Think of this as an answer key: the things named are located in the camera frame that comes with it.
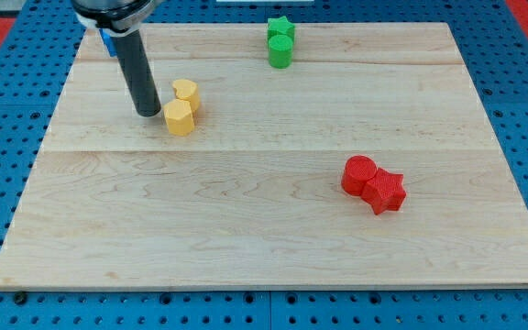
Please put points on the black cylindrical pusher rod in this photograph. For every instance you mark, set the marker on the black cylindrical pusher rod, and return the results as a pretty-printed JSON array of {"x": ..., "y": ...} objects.
[{"x": 134, "y": 64}]

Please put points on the yellow heart block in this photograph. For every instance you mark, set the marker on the yellow heart block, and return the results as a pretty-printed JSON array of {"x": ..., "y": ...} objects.
[{"x": 187, "y": 90}]

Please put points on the blue block behind rod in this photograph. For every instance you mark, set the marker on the blue block behind rod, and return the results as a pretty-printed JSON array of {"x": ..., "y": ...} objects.
[{"x": 108, "y": 43}]

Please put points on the yellow hexagon block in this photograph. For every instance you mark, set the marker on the yellow hexagon block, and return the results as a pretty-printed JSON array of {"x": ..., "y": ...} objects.
[{"x": 178, "y": 116}]

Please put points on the green star block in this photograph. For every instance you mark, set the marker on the green star block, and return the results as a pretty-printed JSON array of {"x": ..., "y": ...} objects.
[{"x": 280, "y": 26}]

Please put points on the green cylinder block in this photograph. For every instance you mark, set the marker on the green cylinder block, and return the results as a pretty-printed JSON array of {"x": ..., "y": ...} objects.
[{"x": 280, "y": 51}]

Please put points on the red cylinder block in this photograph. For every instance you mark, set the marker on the red cylinder block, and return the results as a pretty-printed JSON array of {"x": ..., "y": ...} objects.
[{"x": 357, "y": 172}]

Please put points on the wooden board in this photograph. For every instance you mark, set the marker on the wooden board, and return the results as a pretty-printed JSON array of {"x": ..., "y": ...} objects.
[{"x": 252, "y": 198}]

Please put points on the red star block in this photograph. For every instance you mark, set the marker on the red star block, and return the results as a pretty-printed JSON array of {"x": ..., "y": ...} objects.
[{"x": 384, "y": 192}]

